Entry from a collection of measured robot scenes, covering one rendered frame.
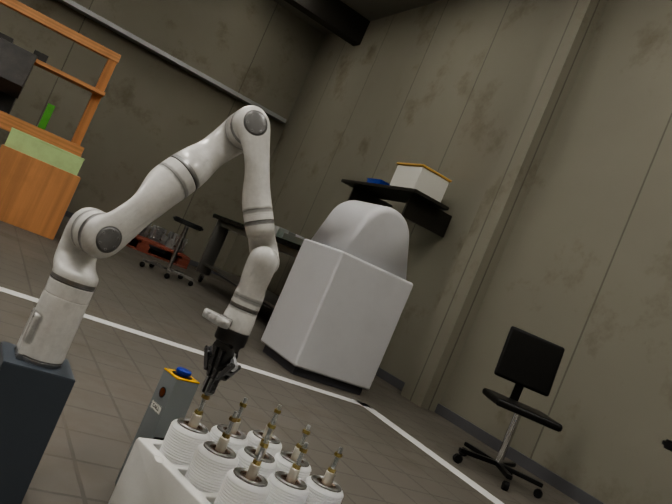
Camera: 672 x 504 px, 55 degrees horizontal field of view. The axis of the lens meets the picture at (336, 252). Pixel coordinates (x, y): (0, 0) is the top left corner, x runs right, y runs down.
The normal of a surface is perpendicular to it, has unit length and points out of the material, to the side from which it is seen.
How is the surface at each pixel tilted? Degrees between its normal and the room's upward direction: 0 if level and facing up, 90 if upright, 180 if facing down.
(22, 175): 90
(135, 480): 90
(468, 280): 90
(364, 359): 90
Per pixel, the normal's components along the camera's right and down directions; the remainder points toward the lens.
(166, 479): -0.65, -0.30
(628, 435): -0.79, -0.36
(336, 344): 0.50, 0.18
